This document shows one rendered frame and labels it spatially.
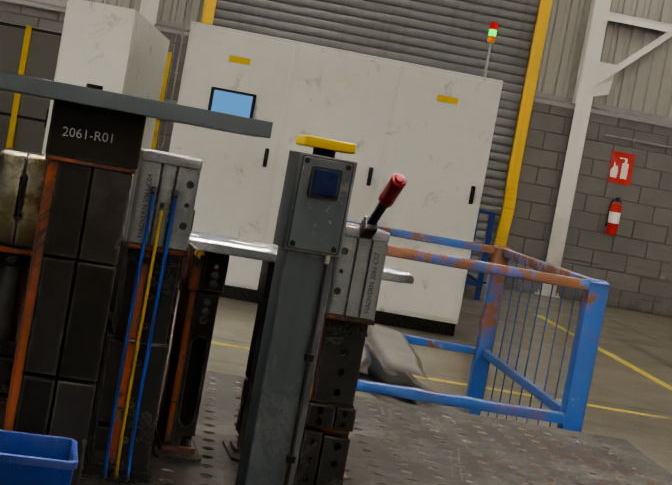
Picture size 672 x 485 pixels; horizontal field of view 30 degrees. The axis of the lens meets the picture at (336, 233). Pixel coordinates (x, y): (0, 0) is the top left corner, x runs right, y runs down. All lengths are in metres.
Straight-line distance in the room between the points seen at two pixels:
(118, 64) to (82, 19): 0.42
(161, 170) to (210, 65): 7.92
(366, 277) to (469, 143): 8.05
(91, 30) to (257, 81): 1.27
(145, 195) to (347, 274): 0.28
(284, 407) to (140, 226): 0.29
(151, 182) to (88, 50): 7.97
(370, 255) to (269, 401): 0.27
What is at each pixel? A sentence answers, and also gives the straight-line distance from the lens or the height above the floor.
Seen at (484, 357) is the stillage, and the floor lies 0.54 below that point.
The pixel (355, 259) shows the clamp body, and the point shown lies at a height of 1.02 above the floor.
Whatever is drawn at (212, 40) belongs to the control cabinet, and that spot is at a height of 1.89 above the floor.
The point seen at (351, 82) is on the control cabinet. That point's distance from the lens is 9.52.
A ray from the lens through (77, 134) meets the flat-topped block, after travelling 1.38.
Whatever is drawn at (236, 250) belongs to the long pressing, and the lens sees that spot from 1.69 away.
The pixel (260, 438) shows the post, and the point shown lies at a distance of 1.46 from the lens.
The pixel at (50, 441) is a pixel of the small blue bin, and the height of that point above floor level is 0.78.
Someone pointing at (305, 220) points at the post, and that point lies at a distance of 1.42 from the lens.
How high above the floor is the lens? 1.13
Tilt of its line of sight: 3 degrees down
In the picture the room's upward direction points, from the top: 10 degrees clockwise
